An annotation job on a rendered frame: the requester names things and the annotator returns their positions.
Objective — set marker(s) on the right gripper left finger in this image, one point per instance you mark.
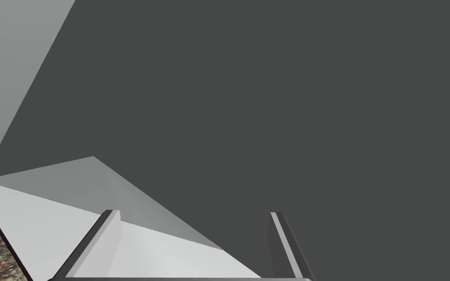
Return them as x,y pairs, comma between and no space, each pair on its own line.
94,249

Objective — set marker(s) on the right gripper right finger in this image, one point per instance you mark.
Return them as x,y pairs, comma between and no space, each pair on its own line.
287,249

